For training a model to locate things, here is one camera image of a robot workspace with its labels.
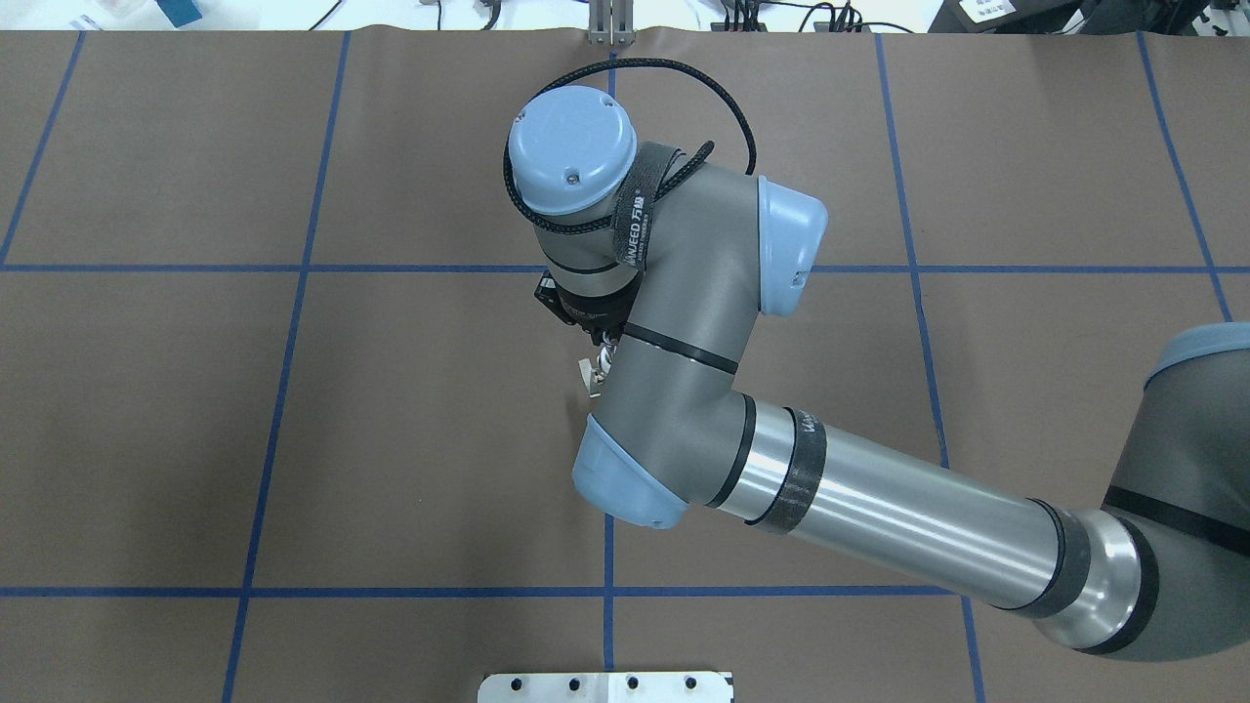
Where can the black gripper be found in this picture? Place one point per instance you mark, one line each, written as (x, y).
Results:
(603, 319)

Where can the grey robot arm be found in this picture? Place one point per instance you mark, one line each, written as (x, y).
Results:
(674, 259)

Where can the white camera mast base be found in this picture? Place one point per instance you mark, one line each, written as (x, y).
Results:
(628, 686)

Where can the white PPR valve with handle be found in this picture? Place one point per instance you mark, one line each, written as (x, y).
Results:
(593, 370)

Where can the aluminium frame post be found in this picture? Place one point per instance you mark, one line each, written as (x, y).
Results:
(611, 23)

